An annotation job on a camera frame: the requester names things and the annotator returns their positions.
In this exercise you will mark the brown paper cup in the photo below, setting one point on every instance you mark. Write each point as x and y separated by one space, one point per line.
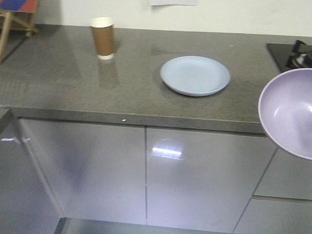
103 34

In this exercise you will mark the purple plastic bowl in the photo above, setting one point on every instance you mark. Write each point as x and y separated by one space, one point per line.
285 111

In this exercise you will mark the light blue plate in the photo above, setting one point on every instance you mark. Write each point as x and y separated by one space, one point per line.
195 76

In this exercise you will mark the grey cabinet door centre-right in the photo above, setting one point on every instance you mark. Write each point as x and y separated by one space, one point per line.
200 180

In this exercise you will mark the grey cabinet door centre-left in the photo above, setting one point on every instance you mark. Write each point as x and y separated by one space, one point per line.
95 172

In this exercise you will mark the white paper sheet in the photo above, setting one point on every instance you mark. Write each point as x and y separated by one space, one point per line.
173 2

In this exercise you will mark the grey drawer front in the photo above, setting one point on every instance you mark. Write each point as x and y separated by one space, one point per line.
284 177

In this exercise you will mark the wooden chair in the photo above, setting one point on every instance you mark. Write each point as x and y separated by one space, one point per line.
17 15

